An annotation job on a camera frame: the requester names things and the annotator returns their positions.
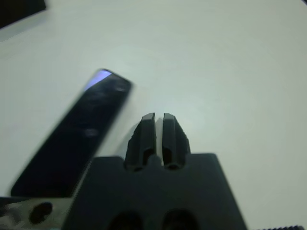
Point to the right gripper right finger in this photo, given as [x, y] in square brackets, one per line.
[175, 141]

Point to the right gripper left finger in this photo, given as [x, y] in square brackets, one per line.
[144, 141]

